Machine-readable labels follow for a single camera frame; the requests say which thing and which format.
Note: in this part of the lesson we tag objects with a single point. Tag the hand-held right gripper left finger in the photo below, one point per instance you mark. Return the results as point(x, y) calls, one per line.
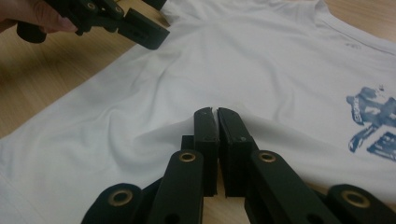
point(205, 130)

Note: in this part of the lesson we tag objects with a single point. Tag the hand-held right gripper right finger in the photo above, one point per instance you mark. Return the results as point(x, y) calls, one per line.
point(232, 137)

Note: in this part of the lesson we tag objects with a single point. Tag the white t-shirt with blue print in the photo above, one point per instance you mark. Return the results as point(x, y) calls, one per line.
point(249, 62)

